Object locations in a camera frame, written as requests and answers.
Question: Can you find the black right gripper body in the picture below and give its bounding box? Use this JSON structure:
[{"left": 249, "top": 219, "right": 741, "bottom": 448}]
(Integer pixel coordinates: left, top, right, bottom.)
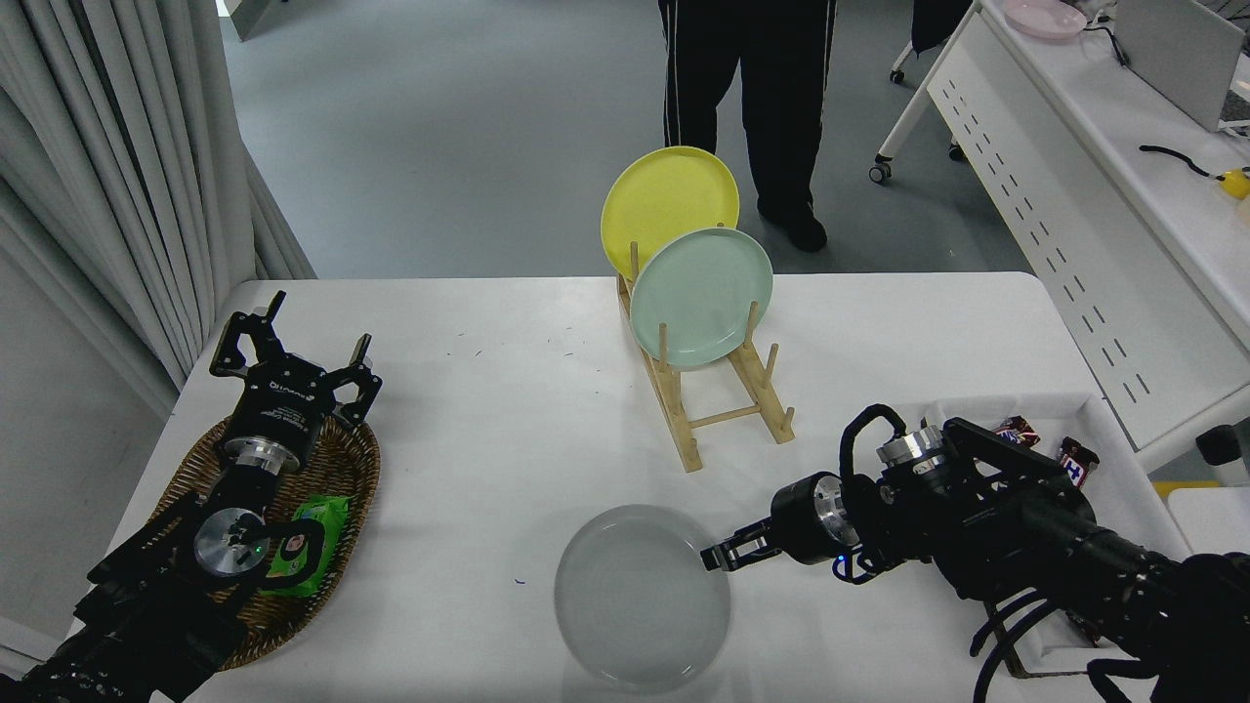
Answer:
[{"left": 770, "top": 475, "right": 821, "bottom": 562}]

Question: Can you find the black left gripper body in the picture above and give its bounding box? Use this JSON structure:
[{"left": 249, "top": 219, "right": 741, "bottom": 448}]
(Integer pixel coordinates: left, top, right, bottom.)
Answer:
[{"left": 228, "top": 354, "right": 339, "bottom": 454}]

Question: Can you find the grey plate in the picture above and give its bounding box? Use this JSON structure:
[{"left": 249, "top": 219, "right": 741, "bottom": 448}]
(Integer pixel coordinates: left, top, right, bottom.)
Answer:
[{"left": 554, "top": 504, "right": 732, "bottom": 695}]

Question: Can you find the wooden plate rack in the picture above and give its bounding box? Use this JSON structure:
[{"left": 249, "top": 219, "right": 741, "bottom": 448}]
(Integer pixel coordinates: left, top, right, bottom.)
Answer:
[{"left": 615, "top": 241, "right": 797, "bottom": 474}]

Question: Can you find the pale green plate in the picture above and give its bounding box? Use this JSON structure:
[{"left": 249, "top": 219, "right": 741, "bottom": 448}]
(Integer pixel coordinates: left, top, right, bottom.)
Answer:
[{"left": 629, "top": 227, "right": 774, "bottom": 370}]

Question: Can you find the yellow plate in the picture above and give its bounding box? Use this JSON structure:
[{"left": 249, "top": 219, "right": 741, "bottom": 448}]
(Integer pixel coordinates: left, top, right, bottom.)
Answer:
[{"left": 600, "top": 145, "right": 740, "bottom": 284}]

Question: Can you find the pink plate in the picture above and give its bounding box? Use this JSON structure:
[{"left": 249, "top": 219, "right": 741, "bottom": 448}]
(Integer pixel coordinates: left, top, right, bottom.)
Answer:
[{"left": 1003, "top": 0, "right": 1088, "bottom": 40}]

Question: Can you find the brown wicker basket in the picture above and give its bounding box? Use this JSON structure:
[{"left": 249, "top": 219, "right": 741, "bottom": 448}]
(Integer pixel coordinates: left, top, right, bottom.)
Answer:
[{"left": 146, "top": 415, "right": 382, "bottom": 672}]

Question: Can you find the green wet wipes pack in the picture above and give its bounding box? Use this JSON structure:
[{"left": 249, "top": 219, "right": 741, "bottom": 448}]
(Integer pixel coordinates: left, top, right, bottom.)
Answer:
[{"left": 259, "top": 494, "right": 351, "bottom": 599}]

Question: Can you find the grey curtain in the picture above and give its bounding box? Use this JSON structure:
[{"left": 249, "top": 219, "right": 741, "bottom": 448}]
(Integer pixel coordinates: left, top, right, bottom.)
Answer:
[{"left": 0, "top": 0, "right": 316, "bottom": 421}]

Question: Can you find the snack bar with white script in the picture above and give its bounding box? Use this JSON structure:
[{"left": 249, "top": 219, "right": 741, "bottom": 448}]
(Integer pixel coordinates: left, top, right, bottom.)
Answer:
[{"left": 1058, "top": 436, "right": 1101, "bottom": 489}]

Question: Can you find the white foam tray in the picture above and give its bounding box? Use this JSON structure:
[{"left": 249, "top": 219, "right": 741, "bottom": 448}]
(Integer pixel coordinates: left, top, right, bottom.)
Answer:
[{"left": 918, "top": 393, "right": 1192, "bottom": 679}]

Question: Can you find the grey cabinet corner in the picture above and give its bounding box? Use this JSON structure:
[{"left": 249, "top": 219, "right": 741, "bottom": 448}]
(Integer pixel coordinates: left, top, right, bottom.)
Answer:
[{"left": 220, "top": 0, "right": 289, "bottom": 42}]

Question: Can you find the person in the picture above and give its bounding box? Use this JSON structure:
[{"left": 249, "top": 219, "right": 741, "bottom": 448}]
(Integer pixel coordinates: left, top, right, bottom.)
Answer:
[{"left": 657, "top": 0, "right": 839, "bottom": 253}]

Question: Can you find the white perforated desk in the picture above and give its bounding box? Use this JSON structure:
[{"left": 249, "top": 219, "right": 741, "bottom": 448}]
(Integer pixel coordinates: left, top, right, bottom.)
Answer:
[{"left": 869, "top": 0, "right": 1250, "bottom": 475}]

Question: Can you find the grey laptop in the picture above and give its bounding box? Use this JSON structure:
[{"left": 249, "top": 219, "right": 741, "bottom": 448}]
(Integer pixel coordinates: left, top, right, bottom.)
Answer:
[{"left": 1113, "top": 0, "right": 1246, "bottom": 133}]

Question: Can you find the black cylindrical post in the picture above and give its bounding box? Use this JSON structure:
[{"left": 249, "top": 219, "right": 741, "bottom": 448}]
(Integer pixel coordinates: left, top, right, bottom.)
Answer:
[{"left": 1196, "top": 425, "right": 1250, "bottom": 487}]

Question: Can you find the black cable with plug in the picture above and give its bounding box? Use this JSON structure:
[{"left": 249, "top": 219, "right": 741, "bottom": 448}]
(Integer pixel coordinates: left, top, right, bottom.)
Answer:
[{"left": 1139, "top": 144, "right": 1227, "bottom": 182}]

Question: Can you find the thin black desk cable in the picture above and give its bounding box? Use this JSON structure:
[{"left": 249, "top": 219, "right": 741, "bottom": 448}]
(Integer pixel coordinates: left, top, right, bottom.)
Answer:
[{"left": 1079, "top": 20, "right": 1132, "bottom": 67}]

